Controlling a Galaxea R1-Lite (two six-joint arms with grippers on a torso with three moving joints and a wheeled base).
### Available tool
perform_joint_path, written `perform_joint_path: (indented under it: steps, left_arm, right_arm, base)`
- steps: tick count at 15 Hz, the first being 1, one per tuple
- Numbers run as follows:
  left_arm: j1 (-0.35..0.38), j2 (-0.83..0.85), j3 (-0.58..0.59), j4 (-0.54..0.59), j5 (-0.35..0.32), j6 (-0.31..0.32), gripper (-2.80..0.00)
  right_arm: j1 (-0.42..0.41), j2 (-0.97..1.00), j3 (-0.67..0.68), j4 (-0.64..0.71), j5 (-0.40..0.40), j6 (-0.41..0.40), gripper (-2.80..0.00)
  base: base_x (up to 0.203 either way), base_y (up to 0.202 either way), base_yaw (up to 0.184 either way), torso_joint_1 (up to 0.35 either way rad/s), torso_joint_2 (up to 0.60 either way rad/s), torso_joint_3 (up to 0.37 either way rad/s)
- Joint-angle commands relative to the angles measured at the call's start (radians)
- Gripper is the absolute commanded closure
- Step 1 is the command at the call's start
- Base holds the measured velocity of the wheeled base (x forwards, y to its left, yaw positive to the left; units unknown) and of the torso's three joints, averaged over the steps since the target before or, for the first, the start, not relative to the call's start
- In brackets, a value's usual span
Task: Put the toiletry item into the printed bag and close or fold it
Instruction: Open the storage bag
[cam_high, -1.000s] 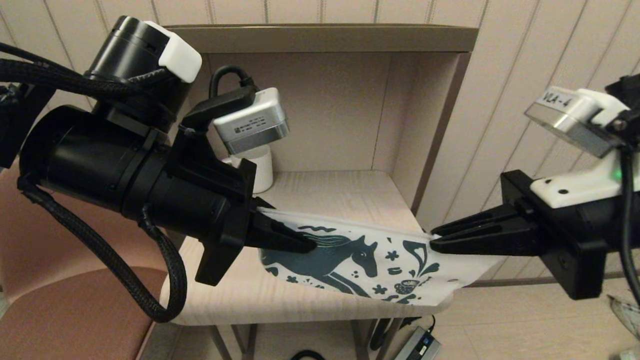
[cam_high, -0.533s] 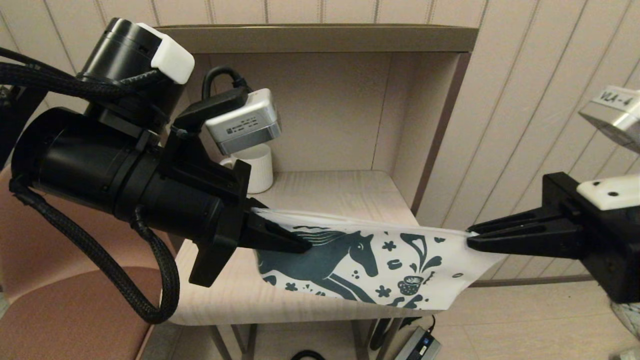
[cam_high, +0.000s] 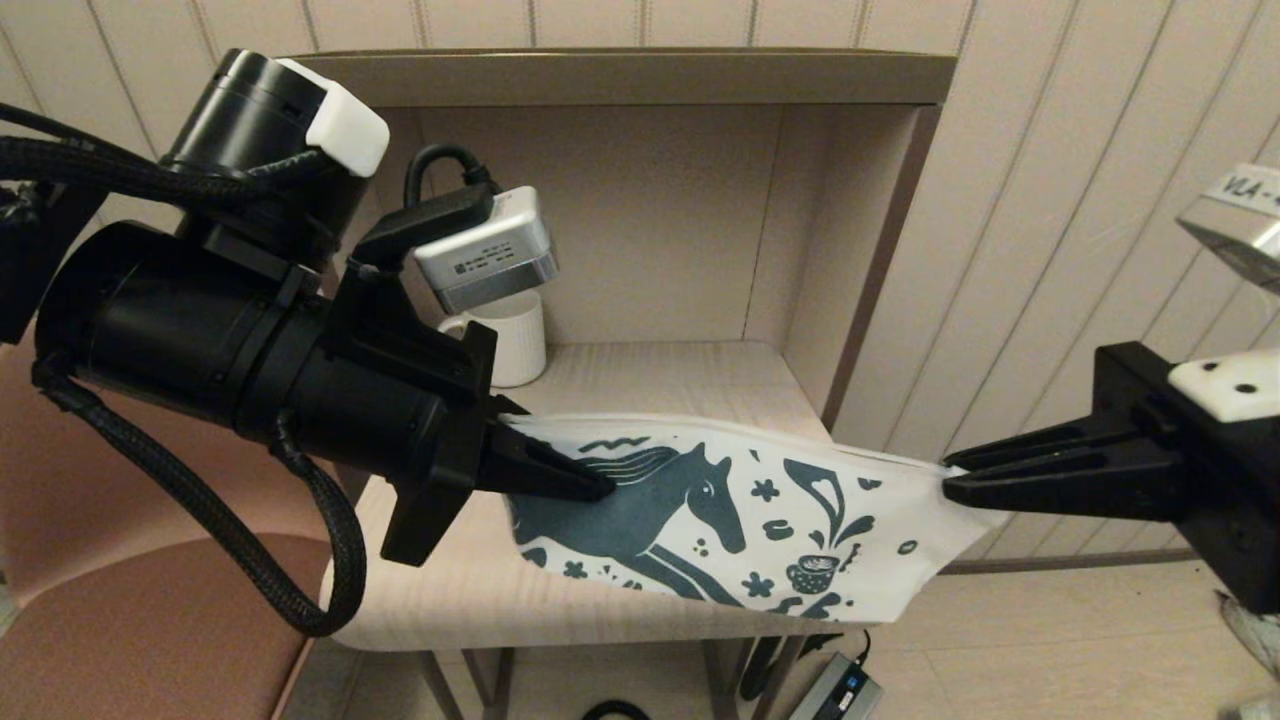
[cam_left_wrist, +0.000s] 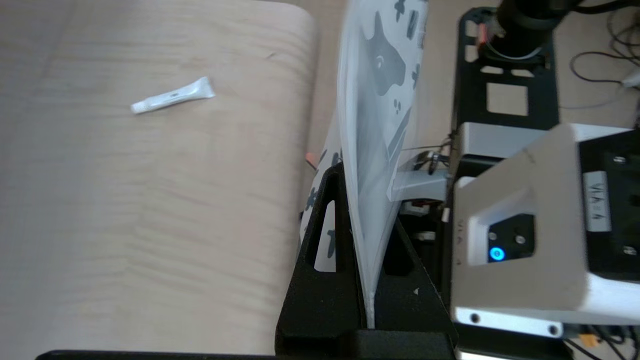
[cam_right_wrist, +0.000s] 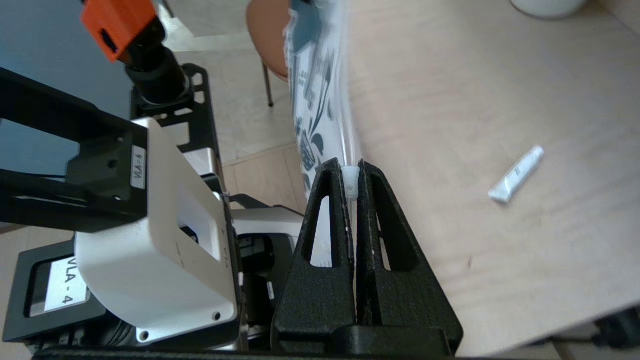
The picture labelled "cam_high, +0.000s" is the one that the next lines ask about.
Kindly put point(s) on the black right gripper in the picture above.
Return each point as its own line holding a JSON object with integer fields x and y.
{"x": 1230, "y": 490}

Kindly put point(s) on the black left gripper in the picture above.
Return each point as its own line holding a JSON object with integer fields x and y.
{"x": 380, "y": 400}

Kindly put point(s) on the white horse-print zipper pouch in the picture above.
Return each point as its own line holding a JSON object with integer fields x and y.
{"x": 880, "y": 520}

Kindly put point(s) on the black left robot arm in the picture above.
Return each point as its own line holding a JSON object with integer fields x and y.
{"x": 170, "y": 320}

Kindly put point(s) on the white ribbed ceramic mug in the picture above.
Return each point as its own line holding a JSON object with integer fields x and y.
{"x": 515, "y": 345}

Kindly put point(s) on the grey crumpled floor debris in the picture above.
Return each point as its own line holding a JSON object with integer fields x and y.
{"x": 1255, "y": 645}

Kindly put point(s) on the dark metal table legs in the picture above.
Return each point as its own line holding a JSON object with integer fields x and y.
{"x": 502, "y": 690}

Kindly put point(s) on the black round floor object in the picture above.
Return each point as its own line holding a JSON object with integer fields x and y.
{"x": 615, "y": 712}

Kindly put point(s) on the grey power adapter brick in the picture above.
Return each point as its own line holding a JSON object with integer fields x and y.
{"x": 835, "y": 692}

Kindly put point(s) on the light wood shelf desk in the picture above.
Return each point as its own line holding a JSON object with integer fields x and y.
{"x": 650, "y": 78}

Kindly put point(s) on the brown pink upholstered chair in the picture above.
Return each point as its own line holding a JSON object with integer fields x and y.
{"x": 150, "y": 650}

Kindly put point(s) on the white right camera bracket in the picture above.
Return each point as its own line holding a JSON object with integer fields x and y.
{"x": 1230, "y": 385}

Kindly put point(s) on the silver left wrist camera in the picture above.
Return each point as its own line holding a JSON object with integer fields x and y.
{"x": 490, "y": 255}

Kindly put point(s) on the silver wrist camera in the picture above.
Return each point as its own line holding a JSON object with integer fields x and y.
{"x": 490, "y": 255}
{"x": 1245, "y": 230}

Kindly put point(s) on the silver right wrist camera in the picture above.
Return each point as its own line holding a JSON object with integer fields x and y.
{"x": 1245, "y": 230}

